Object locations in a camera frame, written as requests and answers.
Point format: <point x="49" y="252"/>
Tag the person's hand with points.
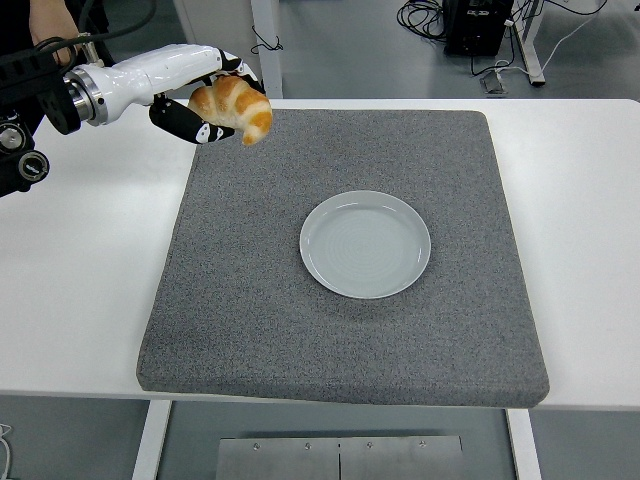
<point x="47" y="20"/>

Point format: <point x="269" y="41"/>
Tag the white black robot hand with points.
<point x="150" y="75"/>

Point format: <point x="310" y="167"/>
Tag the golden croissant bread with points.
<point x="235" y="100"/>

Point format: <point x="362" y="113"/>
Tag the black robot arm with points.
<point x="30" y="75"/>

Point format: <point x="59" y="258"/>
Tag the grey round plate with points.
<point x="365" y="245"/>

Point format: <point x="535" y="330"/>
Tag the grey metal plate with screws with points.
<point x="280" y="462"/>

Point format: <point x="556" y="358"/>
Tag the person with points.
<point x="15" y="20"/>

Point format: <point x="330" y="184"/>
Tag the black computer case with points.
<point x="477" y="30"/>

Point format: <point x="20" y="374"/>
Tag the grey speckled mat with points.
<point x="350" y="350"/>

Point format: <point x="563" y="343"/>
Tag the grey floor socket box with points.
<point x="495" y="85"/>

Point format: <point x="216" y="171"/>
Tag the white table leg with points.
<point x="147" y="445"/>
<point x="525" y="445"/>

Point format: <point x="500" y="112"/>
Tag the white desk leg with foot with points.
<point x="532" y="60"/>

